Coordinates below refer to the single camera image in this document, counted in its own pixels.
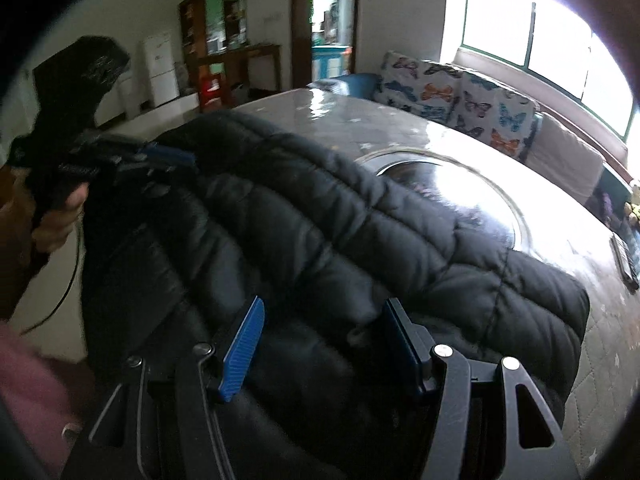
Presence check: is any blue sofa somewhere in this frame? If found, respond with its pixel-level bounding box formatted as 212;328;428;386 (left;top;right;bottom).
306;72;640;241

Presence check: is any black remote control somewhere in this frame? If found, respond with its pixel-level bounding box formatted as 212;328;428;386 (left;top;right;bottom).
610;236;640;292

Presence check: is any person's left forearm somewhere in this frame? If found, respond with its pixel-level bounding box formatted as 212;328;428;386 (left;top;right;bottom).
0;162;48;321

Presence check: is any green framed window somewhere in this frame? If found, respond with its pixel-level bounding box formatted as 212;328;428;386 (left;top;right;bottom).
440;0;638;143

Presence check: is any light plush toy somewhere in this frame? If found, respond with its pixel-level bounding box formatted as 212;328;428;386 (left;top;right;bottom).
624;179;640;226

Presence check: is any beige cushion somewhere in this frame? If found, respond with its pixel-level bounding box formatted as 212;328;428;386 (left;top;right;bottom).
524;111;607;202

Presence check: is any teal cabinet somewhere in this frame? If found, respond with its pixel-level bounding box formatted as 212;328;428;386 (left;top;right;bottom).
311;44;354;82

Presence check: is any white refrigerator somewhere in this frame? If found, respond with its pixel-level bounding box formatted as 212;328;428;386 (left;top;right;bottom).
141;31;179;109

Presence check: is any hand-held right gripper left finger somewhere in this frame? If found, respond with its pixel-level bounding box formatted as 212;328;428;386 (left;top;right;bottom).
62;295;266;480

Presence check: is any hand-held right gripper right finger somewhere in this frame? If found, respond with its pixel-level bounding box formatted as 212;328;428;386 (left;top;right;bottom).
382;297;583;480

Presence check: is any black cable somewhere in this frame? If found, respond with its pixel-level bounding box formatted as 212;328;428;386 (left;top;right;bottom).
20;217;83;337

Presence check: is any butterfly print cushion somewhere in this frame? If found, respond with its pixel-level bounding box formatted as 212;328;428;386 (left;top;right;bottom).
374;51;468;128
457;72;542;163

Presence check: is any wooden display cabinet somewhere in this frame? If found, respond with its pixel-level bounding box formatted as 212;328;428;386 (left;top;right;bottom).
178;0;249;98

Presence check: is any purple cloth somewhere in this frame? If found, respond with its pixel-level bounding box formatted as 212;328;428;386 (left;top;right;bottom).
600;191;618;227

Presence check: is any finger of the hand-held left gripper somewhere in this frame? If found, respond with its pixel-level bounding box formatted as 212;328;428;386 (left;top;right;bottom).
117;137;198;170
100;157;173;196

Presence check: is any person's left hand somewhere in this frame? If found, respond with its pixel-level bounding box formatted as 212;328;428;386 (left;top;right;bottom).
30;182;91;256

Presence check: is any black puffer jacket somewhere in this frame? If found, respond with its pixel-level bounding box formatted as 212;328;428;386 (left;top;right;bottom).
80;109;591;480

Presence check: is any brown door frame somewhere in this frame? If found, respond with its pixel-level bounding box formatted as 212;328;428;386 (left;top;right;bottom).
291;0;362;90

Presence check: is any person's pink clothing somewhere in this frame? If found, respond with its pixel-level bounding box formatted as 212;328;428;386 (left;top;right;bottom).
0;320;96;478

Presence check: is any red plastic stool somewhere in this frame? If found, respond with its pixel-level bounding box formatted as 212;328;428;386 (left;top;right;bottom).
199;72;224;112

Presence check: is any wooden side desk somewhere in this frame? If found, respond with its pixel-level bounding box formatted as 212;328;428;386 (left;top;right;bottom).
196;43;282;111

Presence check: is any glass turntable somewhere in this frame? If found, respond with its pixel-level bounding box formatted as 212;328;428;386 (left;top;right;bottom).
356;147;532;261

